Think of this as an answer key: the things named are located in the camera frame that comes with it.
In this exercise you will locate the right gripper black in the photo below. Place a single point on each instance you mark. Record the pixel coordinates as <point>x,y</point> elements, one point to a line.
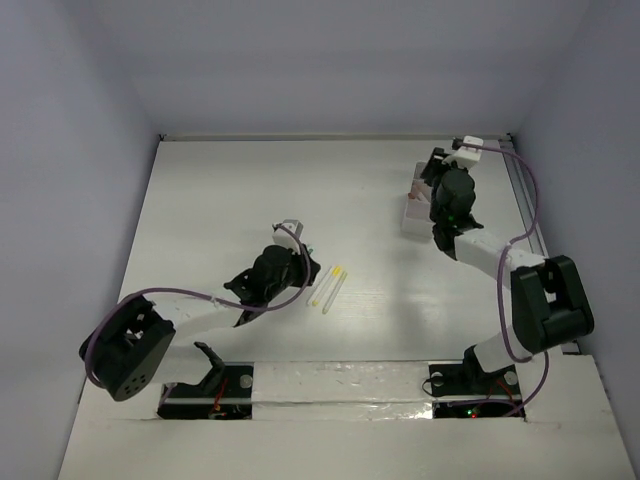
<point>435,165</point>

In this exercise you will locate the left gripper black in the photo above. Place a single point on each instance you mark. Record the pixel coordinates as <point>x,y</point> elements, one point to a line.
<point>303,267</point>

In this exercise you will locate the white marker plain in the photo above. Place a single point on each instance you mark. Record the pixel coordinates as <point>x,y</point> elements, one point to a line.
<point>317,287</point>

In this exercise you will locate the white marker pale yellow cap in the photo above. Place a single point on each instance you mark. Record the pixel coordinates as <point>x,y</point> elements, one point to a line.
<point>334,293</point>

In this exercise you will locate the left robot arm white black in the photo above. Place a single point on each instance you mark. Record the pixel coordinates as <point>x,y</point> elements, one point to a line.
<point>122,355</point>

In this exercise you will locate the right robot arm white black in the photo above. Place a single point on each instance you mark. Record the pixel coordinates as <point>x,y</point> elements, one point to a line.
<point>541,300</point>

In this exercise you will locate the white divided organizer box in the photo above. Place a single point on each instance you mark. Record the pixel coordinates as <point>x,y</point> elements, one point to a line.
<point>416,216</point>

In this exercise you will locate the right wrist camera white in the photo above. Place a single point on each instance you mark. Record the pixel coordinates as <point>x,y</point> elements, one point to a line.
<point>466,152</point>

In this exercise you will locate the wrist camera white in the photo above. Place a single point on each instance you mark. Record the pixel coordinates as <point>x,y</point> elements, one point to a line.
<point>466,152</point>
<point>287,234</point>

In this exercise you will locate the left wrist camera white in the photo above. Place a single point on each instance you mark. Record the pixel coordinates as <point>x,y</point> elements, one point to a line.
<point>287,234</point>

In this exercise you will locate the aluminium rail right edge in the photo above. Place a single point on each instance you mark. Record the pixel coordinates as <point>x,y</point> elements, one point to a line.
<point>525,187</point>

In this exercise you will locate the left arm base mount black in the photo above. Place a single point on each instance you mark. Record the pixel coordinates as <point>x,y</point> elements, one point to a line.
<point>223,393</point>

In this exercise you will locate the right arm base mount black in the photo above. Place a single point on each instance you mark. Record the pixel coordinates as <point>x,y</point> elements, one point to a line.
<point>462,390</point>

